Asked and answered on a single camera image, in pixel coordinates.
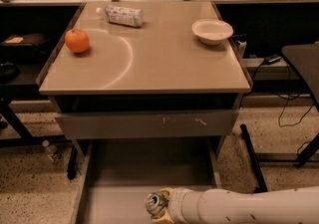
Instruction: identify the grey drawer cabinet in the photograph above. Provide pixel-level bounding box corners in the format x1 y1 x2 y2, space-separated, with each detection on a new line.
34 0 253 224

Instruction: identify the silver 7up soda can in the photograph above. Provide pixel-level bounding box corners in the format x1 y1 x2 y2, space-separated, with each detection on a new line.
145 192 168 218

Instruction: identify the orange fruit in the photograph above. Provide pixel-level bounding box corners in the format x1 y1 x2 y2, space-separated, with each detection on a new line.
65 29 90 53

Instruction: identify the black power adapter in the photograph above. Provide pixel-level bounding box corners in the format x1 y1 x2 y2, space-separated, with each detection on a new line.
263 54 281 65

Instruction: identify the black cable on floor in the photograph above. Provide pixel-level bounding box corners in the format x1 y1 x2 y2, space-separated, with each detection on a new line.
272 92 315 128

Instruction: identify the closed grey top drawer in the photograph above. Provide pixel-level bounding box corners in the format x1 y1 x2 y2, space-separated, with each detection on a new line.
56 110 238 139

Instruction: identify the clear plastic water bottle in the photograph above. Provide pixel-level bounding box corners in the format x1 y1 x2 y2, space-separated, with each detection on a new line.
96 5 144 28

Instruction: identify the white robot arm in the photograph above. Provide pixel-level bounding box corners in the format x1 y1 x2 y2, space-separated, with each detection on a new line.
145 43 319 224

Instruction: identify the white bowl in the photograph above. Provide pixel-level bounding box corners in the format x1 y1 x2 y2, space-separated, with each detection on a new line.
191 19 233 46

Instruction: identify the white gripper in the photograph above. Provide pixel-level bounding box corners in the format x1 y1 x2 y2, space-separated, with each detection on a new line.
152 187 201 224

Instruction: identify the open grey middle drawer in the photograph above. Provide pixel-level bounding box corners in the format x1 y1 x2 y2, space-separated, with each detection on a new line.
70 137 221 224

